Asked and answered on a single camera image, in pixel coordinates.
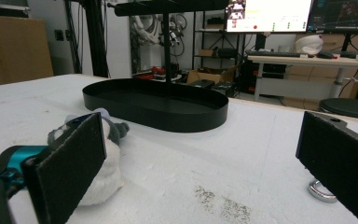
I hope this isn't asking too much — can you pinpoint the black metal shelf rack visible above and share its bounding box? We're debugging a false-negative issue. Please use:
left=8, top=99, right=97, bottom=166
left=191, top=9, right=247, bottom=72

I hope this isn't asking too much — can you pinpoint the teal and black gadget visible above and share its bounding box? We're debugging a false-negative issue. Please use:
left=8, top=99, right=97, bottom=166
left=0, top=145, right=50, bottom=200

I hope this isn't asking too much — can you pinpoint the brown cardboard board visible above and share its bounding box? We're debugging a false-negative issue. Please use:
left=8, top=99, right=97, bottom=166
left=0, top=13, right=55, bottom=89

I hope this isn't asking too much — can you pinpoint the black round stool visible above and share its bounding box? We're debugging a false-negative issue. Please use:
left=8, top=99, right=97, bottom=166
left=318, top=97, right=358, bottom=121

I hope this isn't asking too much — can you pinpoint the lit white monitor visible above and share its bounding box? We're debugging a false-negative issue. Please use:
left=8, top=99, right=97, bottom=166
left=225, top=0, right=314, bottom=34

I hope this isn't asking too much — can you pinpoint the black computer mouse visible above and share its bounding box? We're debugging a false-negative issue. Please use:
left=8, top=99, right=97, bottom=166
left=316, top=49, right=336, bottom=60

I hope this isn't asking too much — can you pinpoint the black metal stand post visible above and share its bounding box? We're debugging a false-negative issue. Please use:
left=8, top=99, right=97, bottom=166
left=79, top=0, right=110, bottom=78

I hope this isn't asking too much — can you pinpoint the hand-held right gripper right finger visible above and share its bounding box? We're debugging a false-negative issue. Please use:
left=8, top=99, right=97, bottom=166
left=295, top=110, right=358, bottom=224

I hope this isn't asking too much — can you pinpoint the silver metal ring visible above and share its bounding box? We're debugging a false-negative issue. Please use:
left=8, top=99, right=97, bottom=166
left=308, top=179, right=338, bottom=204

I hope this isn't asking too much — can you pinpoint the white and grey plush toy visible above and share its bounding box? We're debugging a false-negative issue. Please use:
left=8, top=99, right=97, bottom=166
left=47, top=107, right=131, bottom=207

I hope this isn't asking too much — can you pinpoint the black two-tier tray stand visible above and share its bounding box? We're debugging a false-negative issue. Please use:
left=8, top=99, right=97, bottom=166
left=82, top=0, right=231, bottom=133

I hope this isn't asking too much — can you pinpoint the open cardboard box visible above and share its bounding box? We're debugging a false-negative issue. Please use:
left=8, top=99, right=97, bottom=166
left=186, top=64, right=241, bottom=86

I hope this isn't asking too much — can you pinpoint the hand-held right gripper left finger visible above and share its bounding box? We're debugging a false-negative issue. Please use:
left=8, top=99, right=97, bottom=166
left=21, top=112, right=108, bottom=224

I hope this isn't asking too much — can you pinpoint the white cap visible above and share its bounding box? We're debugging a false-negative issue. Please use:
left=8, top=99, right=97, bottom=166
left=294, top=34, right=324, bottom=57

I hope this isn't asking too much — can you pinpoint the dark monitor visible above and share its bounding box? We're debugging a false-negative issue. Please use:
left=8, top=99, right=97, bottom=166
left=306, top=0, right=358, bottom=35

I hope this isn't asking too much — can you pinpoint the black keyboard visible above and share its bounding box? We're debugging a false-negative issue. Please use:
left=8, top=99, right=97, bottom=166
left=245, top=49, right=302, bottom=59

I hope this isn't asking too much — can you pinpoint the white office desk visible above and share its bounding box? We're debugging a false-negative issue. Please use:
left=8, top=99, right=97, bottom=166
left=246, top=54, right=358, bottom=102

